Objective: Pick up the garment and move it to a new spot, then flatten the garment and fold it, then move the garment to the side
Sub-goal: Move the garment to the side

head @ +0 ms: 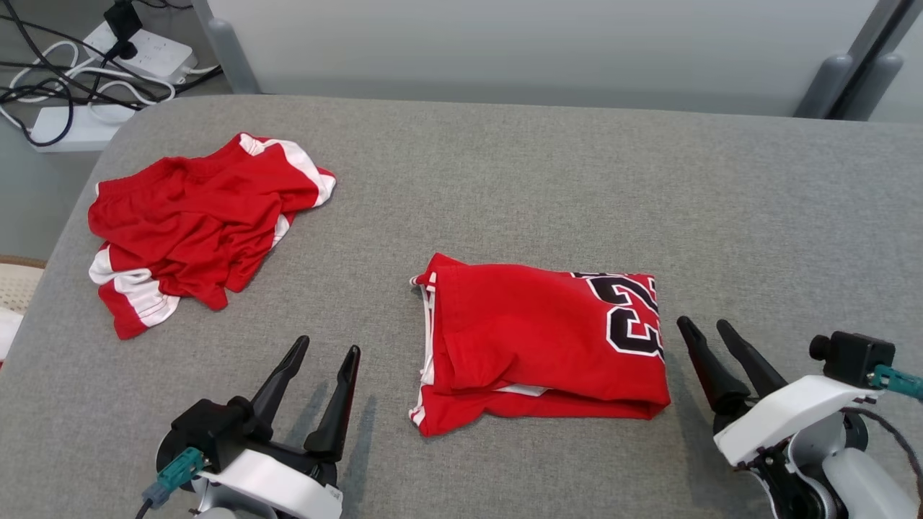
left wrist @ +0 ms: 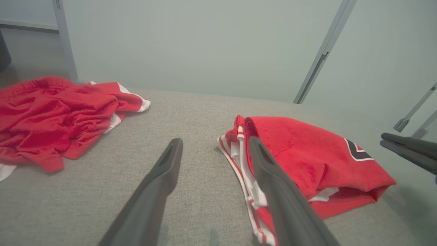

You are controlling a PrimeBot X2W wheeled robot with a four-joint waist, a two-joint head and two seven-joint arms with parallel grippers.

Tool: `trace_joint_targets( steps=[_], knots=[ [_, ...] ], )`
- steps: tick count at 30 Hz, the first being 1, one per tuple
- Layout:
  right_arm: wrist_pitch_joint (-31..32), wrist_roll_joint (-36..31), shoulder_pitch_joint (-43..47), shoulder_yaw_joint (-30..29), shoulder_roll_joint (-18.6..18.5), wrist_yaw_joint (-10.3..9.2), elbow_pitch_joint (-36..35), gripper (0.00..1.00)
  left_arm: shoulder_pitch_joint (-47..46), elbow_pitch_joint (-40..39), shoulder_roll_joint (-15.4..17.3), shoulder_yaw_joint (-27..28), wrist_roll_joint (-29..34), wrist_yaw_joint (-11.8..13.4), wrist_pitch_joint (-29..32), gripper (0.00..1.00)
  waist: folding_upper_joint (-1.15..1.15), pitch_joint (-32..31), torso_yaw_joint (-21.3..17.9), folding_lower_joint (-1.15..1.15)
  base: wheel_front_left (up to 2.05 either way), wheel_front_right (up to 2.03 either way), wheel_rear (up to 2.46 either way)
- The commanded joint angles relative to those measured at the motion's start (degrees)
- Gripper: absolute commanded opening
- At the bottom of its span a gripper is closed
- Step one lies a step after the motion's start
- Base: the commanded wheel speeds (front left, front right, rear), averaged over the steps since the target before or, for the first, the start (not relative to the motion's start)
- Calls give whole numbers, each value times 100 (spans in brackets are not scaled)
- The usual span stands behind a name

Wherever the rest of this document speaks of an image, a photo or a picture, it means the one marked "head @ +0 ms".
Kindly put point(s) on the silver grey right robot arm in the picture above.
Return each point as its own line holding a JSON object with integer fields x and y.
{"x": 858, "y": 483}

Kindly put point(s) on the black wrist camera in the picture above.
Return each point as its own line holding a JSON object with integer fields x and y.
{"x": 213, "y": 429}
{"x": 854, "y": 357}

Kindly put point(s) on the grey partition post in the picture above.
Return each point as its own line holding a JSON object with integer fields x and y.
{"x": 883, "y": 79}
{"x": 826, "y": 83}
{"x": 227, "y": 50}

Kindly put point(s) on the beige perforated basket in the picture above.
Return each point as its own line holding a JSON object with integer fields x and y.
{"x": 18, "y": 288}

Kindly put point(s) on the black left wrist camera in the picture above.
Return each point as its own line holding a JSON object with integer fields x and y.
{"x": 213, "y": 429}

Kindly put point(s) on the black plug adapter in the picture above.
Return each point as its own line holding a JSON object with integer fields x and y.
{"x": 122, "y": 21}

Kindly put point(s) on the white partition panel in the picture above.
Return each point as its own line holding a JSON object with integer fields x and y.
{"x": 505, "y": 43}
{"x": 908, "y": 79}

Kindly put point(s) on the white power strip with sockets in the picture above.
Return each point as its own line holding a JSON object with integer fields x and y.
{"x": 155, "y": 50}

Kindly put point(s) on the red white jersey shirt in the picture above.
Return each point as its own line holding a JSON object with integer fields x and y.
{"x": 526, "y": 339}

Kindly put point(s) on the plain white power strip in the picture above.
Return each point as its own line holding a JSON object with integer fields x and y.
{"x": 86, "y": 130}

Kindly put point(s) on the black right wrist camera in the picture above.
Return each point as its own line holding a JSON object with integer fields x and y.
{"x": 854, "y": 357}

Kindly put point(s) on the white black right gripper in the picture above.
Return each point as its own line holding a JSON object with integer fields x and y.
{"x": 786, "y": 414}

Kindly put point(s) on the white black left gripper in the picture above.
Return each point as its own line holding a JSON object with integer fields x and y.
{"x": 274, "y": 483}

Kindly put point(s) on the red white shorts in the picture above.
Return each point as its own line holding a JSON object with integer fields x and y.
{"x": 195, "y": 223}

